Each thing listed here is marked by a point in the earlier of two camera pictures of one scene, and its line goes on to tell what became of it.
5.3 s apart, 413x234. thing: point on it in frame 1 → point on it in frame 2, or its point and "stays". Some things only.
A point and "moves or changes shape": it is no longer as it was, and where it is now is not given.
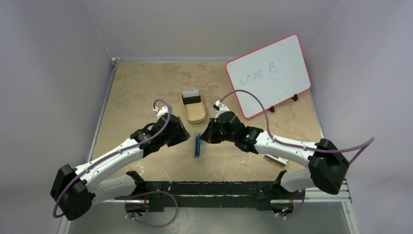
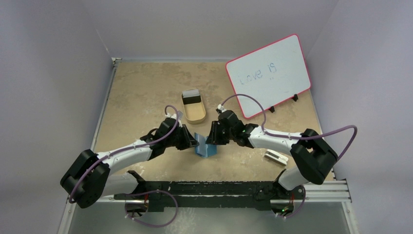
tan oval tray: (195, 112) stays
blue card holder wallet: (197, 144) moves or changes shape
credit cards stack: (191, 95) stays
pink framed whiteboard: (274, 73) stays
